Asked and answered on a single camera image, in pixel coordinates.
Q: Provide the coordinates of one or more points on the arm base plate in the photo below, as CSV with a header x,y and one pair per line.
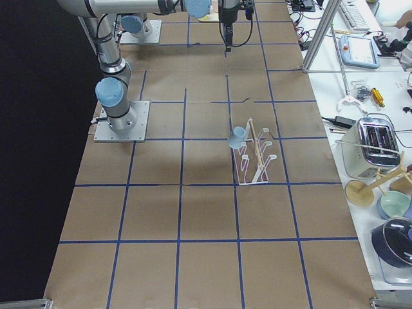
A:
x,y
130,128
139,32

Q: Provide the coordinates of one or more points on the yellow screwdriver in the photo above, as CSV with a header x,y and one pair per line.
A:
x,y
377,97

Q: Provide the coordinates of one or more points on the mint green bowl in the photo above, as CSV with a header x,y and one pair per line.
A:
x,y
393,204

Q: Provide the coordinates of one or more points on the white wire cup rack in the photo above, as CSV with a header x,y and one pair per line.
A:
x,y
254,157

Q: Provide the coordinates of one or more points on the dark blue pot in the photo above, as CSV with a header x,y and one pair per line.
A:
x,y
392,242

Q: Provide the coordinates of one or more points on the wooden mug tree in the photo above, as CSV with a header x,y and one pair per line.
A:
x,y
361,194

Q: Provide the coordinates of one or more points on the light blue plastic cup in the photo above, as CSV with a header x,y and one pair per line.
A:
x,y
236,138

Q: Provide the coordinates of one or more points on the white keyboard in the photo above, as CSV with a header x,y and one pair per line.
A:
x,y
349,12

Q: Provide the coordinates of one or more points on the silver toaster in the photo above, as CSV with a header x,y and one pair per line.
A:
x,y
368,147

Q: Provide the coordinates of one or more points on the blue teach pendant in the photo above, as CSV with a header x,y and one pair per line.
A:
x,y
359,52

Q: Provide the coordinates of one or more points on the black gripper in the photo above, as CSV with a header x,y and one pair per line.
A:
x,y
227,15

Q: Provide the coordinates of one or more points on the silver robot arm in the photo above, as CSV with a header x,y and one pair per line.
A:
x,y
111,91

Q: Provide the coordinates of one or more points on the aluminium frame post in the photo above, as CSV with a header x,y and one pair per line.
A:
x,y
324,25

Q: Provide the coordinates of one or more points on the black power adapter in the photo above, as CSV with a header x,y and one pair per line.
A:
x,y
344,122

